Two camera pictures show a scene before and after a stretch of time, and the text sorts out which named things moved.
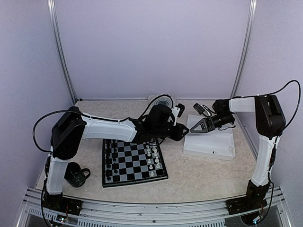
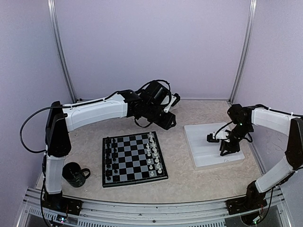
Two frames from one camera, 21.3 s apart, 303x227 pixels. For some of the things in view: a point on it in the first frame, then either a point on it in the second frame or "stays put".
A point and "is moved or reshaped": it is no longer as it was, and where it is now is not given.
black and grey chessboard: (125, 162) stays put
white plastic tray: (217, 144) is moved or reshaped
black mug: (75, 175) stays put
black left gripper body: (160, 132) -> (152, 115)
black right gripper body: (226, 118) -> (242, 131)
